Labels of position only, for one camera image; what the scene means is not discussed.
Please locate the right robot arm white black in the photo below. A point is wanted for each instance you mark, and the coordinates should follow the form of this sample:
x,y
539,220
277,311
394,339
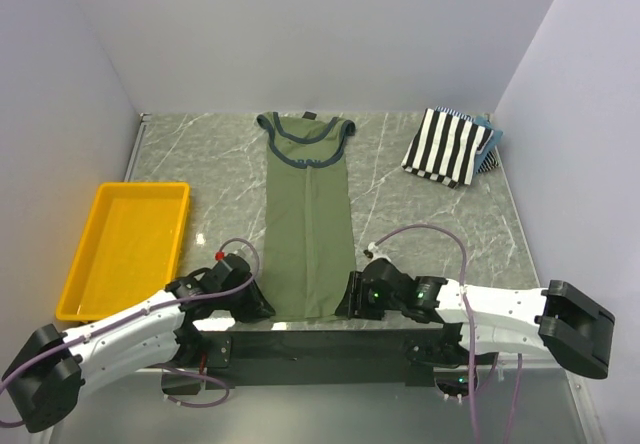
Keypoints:
x,y
559,320

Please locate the black base crossbar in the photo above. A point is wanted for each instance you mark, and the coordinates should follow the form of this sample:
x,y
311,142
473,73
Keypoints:
x,y
321,357

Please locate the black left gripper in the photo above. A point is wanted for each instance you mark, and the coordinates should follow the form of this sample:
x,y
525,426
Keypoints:
x,y
256,307

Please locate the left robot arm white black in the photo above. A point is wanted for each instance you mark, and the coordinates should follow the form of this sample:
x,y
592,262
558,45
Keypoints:
x,y
54,369

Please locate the blue striped folded garment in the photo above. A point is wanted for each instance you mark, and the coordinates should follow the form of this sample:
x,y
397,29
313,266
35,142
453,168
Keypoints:
x,y
481,165

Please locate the olive green tank top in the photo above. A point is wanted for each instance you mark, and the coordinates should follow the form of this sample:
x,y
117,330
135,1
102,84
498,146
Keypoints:
x,y
308,245

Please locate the yellow plastic tray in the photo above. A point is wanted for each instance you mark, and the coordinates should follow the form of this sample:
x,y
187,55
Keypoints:
x,y
129,248

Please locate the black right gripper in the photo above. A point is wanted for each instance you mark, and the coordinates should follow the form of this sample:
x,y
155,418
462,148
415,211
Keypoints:
x,y
348,306

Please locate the black white striped folded top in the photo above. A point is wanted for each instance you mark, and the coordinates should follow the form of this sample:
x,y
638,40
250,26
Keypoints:
x,y
444,149

